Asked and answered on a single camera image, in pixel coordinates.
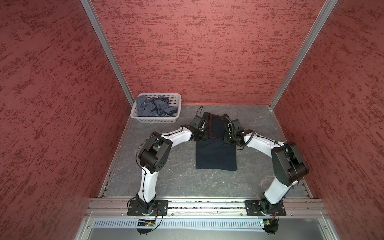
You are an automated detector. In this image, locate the left corner aluminium profile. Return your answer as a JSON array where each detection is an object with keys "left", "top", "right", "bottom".
[{"left": 81, "top": 0, "right": 134, "bottom": 107}]

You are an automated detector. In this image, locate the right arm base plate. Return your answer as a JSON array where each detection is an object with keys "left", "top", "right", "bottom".
[{"left": 245, "top": 200, "right": 287, "bottom": 217}]

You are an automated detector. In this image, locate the circuit board with wires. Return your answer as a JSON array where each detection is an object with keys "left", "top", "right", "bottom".
[
  {"left": 136, "top": 219, "right": 158, "bottom": 235},
  {"left": 264, "top": 219, "right": 279, "bottom": 235}
]

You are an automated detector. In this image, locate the navy tank top red trim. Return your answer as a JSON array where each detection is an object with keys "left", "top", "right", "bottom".
[{"left": 196, "top": 112, "right": 237, "bottom": 171}]

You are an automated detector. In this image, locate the white slotted cable duct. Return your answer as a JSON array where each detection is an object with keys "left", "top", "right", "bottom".
[{"left": 92, "top": 218, "right": 264, "bottom": 231}]

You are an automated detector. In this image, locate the right circuit board with wires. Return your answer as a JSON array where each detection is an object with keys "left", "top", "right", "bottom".
[{"left": 264, "top": 219, "right": 279, "bottom": 235}]

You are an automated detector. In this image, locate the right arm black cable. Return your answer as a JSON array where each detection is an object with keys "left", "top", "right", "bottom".
[{"left": 221, "top": 116, "right": 256, "bottom": 150}]

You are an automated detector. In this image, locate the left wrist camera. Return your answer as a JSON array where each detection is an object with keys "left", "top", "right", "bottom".
[{"left": 190, "top": 115, "right": 207, "bottom": 131}]

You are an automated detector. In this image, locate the corner aluminium profile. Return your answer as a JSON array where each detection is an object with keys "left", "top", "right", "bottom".
[
  {"left": 81, "top": 0, "right": 134, "bottom": 107},
  {"left": 269, "top": 0, "right": 338, "bottom": 112}
]

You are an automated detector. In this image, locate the aluminium front rail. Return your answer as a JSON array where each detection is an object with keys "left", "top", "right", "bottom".
[{"left": 86, "top": 197, "right": 329, "bottom": 219}]

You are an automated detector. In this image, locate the grey-blue tank top in basket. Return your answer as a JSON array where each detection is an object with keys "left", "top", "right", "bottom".
[{"left": 136, "top": 96, "right": 178, "bottom": 117}]

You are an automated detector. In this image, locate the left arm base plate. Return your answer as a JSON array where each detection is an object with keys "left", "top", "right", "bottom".
[{"left": 127, "top": 199, "right": 169, "bottom": 217}]

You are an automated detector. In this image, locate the left circuit board with wires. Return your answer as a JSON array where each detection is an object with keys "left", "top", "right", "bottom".
[{"left": 136, "top": 219, "right": 158, "bottom": 235}]

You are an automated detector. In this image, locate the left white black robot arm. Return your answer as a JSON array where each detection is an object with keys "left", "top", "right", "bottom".
[{"left": 127, "top": 125, "right": 210, "bottom": 217}]

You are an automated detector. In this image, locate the white plastic laundry basket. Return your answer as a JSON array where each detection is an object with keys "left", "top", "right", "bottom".
[{"left": 131, "top": 93, "right": 182, "bottom": 123}]

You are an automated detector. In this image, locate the right corner aluminium profile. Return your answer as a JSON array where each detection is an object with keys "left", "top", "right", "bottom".
[{"left": 269, "top": 0, "right": 338, "bottom": 112}]

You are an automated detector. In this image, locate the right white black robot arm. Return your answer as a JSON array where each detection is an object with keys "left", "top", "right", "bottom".
[{"left": 224, "top": 130, "right": 310, "bottom": 216}]

